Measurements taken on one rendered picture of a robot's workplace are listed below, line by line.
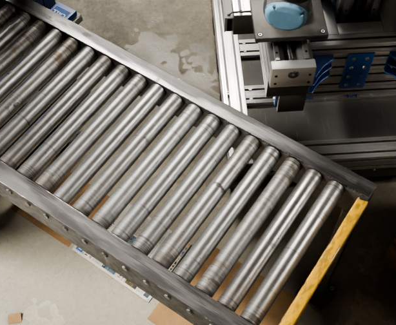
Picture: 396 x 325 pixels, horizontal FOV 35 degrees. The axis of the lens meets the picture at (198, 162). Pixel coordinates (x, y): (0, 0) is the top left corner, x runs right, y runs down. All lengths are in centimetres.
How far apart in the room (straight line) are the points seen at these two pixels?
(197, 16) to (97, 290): 144
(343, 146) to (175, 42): 101
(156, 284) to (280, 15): 79
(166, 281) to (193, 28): 177
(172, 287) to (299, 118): 118
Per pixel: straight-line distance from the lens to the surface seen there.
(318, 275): 156
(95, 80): 191
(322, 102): 259
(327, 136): 250
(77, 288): 244
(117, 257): 159
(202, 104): 181
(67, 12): 219
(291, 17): 177
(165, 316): 237
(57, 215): 167
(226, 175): 168
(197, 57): 297
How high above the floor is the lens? 225
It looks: 59 degrees down
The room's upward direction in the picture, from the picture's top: 1 degrees counter-clockwise
